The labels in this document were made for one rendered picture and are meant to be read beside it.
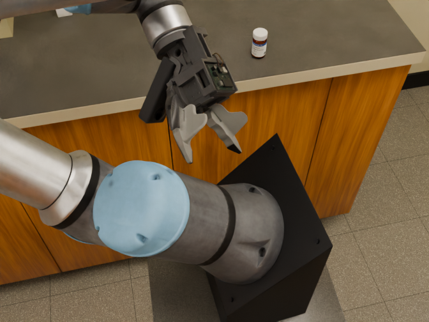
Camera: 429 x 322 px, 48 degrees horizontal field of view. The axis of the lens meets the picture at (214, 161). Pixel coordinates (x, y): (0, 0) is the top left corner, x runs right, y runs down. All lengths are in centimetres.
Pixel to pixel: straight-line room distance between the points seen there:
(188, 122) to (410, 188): 168
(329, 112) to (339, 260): 76
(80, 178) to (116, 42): 70
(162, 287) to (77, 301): 109
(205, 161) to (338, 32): 52
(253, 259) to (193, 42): 33
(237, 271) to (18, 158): 32
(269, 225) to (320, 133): 84
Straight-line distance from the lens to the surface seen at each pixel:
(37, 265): 183
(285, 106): 134
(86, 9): 74
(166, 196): 56
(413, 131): 251
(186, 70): 73
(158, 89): 78
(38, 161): 65
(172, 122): 71
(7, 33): 141
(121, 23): 138
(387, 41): 137
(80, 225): 68
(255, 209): 67
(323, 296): 88
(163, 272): 89
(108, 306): 190
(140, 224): 56
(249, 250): 67
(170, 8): 77
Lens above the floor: 174
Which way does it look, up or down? 52 degrees down
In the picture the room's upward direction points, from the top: straight up
